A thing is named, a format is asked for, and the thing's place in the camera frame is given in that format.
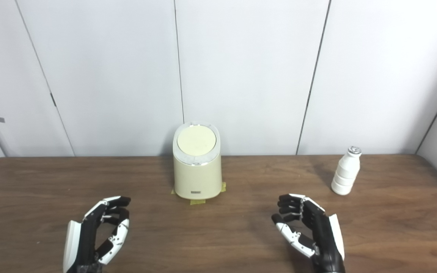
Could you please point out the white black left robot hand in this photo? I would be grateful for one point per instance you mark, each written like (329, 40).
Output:
(80, 242)

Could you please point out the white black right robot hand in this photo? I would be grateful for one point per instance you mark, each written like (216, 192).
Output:
(323, 235)

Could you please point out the small white plastic bottle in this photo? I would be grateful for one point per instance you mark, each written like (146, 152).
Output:
(345, 174)

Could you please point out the cream-colored cylindrical bin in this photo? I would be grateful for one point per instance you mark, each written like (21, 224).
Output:
(197, 178)

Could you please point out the cream round bin lid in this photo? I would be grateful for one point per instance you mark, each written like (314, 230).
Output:
(196, 140)

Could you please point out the black wall panel hinge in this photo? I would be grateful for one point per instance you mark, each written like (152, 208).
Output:
(53, 99)

